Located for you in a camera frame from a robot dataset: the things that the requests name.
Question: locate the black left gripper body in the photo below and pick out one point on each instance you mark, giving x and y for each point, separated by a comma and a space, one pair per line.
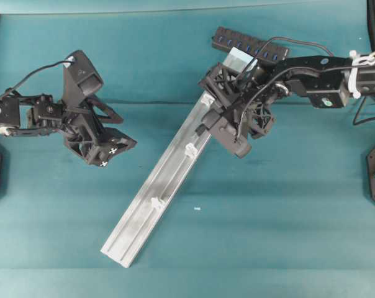
81, 129

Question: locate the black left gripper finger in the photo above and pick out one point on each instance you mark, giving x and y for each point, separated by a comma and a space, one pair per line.
110, 116
113, 142

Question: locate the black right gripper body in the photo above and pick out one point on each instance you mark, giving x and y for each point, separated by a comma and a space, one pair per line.
240, 100

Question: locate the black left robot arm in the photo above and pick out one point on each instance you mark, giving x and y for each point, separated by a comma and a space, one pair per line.
13, 116

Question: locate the black USB hub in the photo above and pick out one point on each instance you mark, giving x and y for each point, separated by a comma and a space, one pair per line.
225, 39

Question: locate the teal table cloth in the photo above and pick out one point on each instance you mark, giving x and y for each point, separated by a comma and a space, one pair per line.
294, 218

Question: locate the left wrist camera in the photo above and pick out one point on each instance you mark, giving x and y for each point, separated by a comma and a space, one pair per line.
80, 78

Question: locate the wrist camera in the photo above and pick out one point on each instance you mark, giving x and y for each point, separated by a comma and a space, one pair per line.
80, 78
226, 134

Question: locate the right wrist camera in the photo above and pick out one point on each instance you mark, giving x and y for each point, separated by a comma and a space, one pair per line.
226, 134

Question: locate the silver aluminium rail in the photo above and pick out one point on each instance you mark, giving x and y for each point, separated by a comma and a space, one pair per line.
157, 192

